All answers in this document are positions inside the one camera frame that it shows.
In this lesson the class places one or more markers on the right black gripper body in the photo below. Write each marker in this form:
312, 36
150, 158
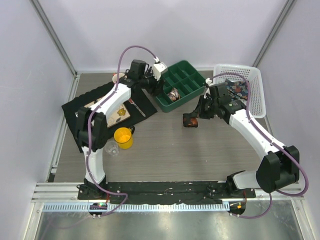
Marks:
208, 108

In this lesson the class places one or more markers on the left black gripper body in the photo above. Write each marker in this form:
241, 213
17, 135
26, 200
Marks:
150, 83

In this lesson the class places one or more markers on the black orange floral tie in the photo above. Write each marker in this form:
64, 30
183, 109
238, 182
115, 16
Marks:
189, 120

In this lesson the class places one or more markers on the green divided organizer tray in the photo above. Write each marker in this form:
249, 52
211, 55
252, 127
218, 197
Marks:
188, 82

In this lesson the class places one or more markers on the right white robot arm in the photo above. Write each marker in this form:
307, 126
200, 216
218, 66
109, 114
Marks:
276, 169

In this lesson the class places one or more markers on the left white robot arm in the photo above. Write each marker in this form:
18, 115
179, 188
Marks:
92, 127

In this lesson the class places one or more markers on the rolled tie in tray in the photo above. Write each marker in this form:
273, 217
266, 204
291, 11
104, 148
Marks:
174, 95

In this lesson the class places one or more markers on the black cloth placemat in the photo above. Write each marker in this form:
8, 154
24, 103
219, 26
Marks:
70, 108

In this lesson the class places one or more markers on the blue floral tie in basket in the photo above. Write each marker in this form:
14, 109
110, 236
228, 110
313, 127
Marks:
237, 89

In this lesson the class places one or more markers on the orange ceramic mug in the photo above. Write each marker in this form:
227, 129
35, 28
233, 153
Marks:
117, 76

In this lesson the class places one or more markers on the square floral ceramic plate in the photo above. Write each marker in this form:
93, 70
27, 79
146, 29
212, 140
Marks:
119, 115

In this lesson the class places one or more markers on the white plastic basket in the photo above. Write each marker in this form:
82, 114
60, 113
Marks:
257, 106

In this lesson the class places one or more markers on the yellow plastic mug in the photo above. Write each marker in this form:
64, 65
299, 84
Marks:
124, 137

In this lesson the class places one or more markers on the clear plastic cup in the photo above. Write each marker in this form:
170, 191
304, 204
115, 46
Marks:
111, 148

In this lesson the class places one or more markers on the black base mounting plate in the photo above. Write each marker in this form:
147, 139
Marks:
164, 192

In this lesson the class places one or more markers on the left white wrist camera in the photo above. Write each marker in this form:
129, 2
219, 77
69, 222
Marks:
158, 68

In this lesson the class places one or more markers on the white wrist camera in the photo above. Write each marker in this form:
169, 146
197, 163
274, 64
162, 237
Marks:
208, 83
158, 68

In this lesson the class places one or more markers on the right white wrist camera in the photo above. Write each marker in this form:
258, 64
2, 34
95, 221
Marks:
208, 83

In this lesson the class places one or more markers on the orange handled table knife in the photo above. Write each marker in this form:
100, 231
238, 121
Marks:
137, 107

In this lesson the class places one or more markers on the white slotted cable duct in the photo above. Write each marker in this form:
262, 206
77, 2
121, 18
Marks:
93, 207

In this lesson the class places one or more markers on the aluminium frame rail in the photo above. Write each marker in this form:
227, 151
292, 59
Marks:
67, 191

